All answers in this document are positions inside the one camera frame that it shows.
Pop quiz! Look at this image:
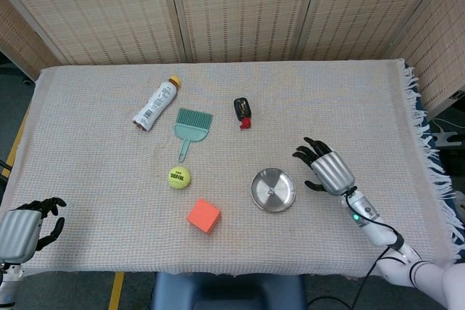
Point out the orange foam cube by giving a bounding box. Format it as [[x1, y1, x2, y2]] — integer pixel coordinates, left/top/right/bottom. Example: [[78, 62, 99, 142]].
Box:
[[185, 198, 222, 234]]

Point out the woven bamboo folding screen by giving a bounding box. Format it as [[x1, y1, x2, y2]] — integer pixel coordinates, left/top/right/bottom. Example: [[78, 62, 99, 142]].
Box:
[[0, 0, 465, 117]]

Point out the white labelled bottle orange cap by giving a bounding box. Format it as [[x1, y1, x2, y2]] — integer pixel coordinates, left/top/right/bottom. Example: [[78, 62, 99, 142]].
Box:
[[132, 75, 182, 132]]

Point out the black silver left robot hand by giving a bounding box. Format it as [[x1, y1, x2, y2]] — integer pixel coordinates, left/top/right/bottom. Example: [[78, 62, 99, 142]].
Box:
[[0, 197, 67, 264]]

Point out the beige waffle weave tablecloth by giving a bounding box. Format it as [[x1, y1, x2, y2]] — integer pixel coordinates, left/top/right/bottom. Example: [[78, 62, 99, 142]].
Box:
[[0, 57, 465, 282]]

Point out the white metal bracket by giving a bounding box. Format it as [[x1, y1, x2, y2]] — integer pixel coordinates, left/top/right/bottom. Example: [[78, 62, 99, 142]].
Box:
[[433, 121, 461, 148]]

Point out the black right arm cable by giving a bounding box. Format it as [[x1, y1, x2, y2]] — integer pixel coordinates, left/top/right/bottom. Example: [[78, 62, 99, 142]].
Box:
[[346, 193, 405, 310]]

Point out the blue robot base seat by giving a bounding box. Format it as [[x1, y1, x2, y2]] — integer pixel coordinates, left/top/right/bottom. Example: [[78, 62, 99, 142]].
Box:
[[150, 272, 308, 310]]

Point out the yellow tennis ball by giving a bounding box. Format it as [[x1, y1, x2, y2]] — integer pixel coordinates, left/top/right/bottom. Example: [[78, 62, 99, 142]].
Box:
[[167, 166, 192, 190]]

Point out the teal plastic hand brush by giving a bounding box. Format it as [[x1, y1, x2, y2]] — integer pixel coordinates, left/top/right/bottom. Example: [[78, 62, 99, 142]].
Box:
[[174, 107, 214, 163]]

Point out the round metal dish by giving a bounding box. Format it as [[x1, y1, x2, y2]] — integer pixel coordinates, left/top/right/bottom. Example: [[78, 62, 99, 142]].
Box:
[[250, 167, 297, 213]]

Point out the dark blue under cloth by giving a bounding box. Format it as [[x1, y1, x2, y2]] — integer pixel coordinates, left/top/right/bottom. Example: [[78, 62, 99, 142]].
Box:
[[402, 65, 465, 253]]

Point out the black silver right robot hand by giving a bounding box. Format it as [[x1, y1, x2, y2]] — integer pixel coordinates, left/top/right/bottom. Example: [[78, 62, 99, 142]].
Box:
[[292, 136, 356, 197]]

